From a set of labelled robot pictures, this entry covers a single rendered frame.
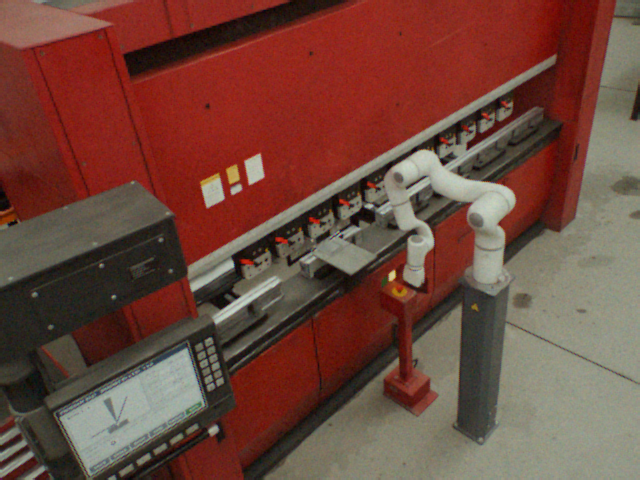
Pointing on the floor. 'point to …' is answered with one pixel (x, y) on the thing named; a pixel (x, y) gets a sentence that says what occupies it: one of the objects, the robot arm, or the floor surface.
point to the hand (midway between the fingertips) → (413, 288)
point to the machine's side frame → (567, 100)
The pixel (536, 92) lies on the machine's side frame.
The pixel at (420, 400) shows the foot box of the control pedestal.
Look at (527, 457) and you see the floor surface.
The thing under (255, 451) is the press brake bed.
